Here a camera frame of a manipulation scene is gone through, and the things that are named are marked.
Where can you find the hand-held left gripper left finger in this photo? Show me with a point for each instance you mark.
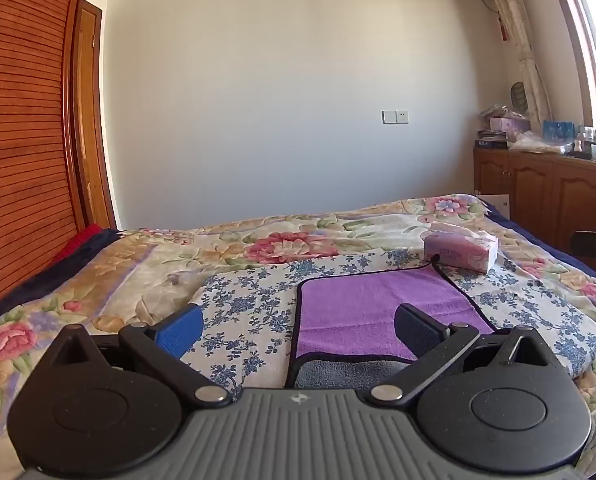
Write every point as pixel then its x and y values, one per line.
pixel 180 331

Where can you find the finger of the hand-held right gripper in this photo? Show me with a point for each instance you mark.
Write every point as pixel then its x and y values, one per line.
pixel 595 255

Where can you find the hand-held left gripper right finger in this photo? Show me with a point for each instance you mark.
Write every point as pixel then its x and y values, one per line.
pixel 418 331

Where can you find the purple towel with black trim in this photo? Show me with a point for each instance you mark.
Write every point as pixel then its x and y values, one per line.
pixel 358 310

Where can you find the blue floral white cloth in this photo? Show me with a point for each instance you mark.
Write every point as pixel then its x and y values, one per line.
pixel 248 305

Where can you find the floral bedspread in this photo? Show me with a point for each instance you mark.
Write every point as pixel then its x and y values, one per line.
pixel 142 260

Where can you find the wooden cabinet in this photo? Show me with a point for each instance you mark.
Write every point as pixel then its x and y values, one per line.
pixel 528 195

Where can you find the pink tissue pack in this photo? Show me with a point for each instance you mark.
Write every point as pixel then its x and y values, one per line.
pixel 460 249

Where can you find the white flat board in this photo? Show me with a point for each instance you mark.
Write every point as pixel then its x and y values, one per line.
pixel 495 203

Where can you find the clear plastic bag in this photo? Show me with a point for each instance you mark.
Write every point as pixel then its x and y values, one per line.
pixel 535 142

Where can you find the blue box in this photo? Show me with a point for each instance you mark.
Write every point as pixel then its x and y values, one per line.
pixel 558 131

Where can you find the red cloth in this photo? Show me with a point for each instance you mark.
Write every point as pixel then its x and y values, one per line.
pixel 80 242

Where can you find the purple box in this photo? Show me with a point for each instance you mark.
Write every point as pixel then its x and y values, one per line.
pixel 508 129

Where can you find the stack of dark books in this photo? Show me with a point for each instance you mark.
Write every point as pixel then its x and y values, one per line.
pixel 492 139

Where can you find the patterned cream curtain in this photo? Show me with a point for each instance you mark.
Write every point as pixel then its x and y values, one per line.
pixel 520 35

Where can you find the wooden room door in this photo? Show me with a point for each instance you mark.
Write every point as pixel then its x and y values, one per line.
pixel 91 110

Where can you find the red tassel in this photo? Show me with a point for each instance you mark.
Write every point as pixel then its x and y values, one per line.
pixel 503 27

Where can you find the louvered wooden wardrobe door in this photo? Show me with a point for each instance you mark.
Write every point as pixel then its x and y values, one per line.
pixel 22 135

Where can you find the wooden window frame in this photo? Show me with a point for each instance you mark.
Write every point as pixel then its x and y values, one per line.
pixel 580 60

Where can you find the white wall socket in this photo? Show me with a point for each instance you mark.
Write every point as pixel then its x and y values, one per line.
pixel 402 117

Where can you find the white wall switch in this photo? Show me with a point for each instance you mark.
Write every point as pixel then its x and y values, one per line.
pixel 388 117

